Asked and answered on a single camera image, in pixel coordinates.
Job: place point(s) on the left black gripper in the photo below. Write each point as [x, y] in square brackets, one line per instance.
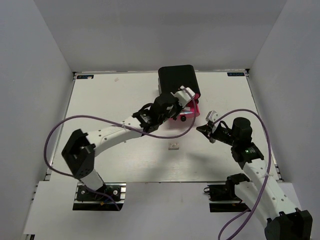
[178, 107]

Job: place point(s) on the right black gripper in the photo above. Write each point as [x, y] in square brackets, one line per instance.
[207, 130]

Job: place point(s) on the pink drawer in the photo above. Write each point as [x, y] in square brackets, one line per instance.
[189, 111]
[197, 96]

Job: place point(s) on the white staples box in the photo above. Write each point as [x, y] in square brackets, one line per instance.
[173, 146]

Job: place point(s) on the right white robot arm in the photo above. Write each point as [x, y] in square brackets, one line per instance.
[261, 193]

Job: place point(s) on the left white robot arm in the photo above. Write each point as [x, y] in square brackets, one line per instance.
[82, 147]

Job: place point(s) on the black drawer cabinet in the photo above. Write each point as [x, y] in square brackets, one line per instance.
[170, 78]

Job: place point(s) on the right blue table label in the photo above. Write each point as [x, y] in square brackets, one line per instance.
[236, 74]

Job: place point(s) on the blue table label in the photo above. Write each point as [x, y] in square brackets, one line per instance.
[85, 77]
[236, 74]

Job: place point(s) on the left blue table label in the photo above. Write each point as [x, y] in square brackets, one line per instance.
[85, 77]

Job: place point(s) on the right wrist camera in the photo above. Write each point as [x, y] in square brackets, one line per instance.
[211, 117]

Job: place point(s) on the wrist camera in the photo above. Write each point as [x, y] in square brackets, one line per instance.
[184, 95]
[211, 117]

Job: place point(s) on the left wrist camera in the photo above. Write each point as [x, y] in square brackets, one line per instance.
[184, 95]

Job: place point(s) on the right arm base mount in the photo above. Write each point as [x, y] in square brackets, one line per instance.
[222, 197]

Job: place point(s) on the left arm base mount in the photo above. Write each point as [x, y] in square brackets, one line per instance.
[112, 200]

